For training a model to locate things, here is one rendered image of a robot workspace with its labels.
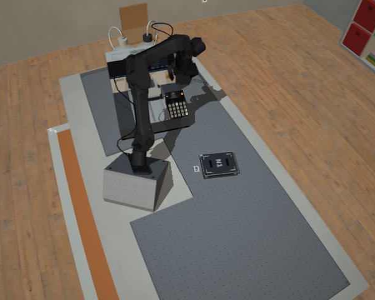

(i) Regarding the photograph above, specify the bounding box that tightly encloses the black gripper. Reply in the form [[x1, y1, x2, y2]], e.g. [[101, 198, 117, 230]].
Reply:
[[167, 61, 199, 81]]

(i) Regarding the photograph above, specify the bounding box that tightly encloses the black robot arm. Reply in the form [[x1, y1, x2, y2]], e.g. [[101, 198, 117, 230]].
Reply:
[[126, 34, 206, 175]]

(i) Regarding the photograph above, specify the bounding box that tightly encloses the beige plastic bottle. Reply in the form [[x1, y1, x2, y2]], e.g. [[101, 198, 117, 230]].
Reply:
[[115, 37, 135, 51]]

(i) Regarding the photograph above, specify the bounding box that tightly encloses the white bottle with black cap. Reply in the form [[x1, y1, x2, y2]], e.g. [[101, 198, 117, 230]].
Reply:
[[137, 33, 154, 48]]

